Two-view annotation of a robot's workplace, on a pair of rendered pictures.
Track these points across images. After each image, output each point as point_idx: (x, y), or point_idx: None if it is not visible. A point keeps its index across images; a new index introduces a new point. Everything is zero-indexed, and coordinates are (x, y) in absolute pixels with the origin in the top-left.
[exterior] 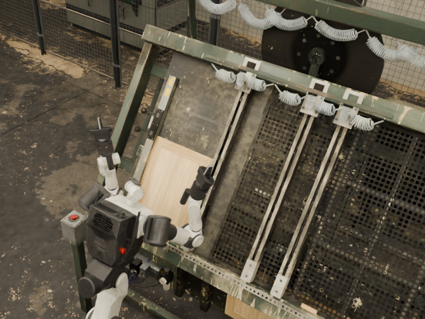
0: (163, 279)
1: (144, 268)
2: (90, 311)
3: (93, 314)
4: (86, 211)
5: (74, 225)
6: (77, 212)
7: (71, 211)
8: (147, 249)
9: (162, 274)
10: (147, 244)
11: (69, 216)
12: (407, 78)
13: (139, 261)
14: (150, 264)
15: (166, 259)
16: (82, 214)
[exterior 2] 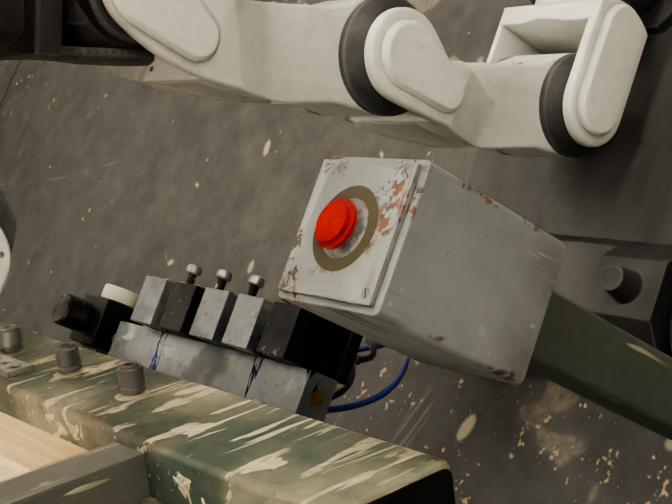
0: (104, 288)
1: (148, 286)
2: (375, 25)
3: (339, 4)
4: (398, 472)
5: (324, 172)
6: (339, 297)
7: (376, 281)
8: (103, 355)
9: (100, 306)
10: (85, 364)
11: (379, 228)
12: None
13: (168, 314)
14: (145, 341)
15: (40, 336)
16: (303, 292)
